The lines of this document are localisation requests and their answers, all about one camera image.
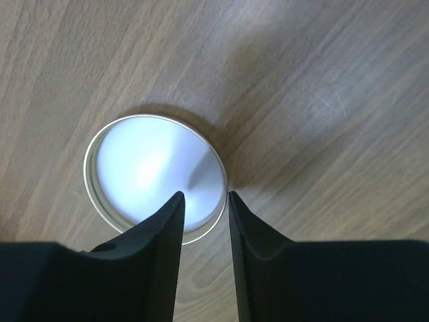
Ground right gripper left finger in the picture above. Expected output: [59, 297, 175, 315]
[1, 192, 185, 321]

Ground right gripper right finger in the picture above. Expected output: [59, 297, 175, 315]
[229, 192, 428, 321]

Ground white round lid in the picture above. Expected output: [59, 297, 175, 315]
[83, 114, 228, 245]

